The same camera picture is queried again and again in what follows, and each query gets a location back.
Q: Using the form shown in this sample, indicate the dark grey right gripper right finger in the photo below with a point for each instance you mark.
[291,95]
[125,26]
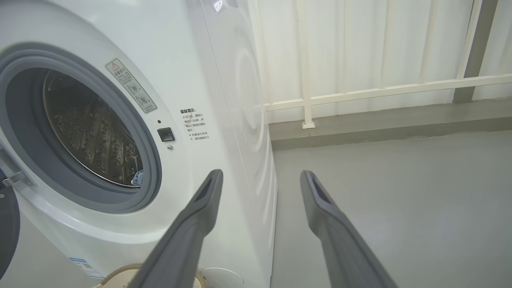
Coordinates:
[344,248]

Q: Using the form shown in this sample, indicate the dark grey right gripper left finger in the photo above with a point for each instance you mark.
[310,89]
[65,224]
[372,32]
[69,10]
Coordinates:
[180,248]

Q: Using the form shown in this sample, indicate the blue patterned clothes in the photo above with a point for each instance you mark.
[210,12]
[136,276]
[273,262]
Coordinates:
[138,179]

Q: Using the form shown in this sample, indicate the grey washing machine door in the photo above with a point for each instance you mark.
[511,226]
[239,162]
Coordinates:
[8,228]

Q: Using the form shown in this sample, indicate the black door latch socket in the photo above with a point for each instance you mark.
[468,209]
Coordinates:
[166,134]

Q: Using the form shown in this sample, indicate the perforated steel washer drum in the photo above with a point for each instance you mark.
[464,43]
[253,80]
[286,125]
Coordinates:
[88,128]

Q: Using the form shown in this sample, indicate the metal door hinge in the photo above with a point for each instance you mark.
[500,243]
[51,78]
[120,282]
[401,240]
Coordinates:
[16,178]

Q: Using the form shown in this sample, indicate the white washing machine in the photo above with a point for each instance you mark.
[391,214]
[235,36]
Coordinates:
[180,60]

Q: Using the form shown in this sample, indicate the grey rubber door gasket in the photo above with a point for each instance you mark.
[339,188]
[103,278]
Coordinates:
[24,120]

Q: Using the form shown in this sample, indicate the round white filter cover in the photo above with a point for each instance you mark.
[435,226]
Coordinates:
[224,278]

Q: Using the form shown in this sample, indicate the cream perforated laundry basket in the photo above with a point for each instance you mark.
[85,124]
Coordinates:
[120,272]

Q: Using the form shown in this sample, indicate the blue energy label sticker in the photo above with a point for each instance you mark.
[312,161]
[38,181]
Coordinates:
[86,268]

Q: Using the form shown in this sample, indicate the grey warning sticker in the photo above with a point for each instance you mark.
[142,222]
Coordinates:
[131,86]

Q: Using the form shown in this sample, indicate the white metal railing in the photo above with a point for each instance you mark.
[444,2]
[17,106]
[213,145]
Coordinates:
[306,80]

